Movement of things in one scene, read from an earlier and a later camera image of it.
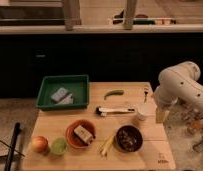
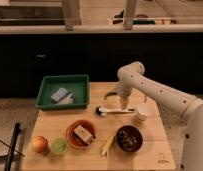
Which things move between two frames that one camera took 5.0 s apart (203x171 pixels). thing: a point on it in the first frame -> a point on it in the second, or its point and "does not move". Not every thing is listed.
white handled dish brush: (101, 111) does not move
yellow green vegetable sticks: (104, 148) does not move
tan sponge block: (83, 133) does not move
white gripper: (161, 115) -> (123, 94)
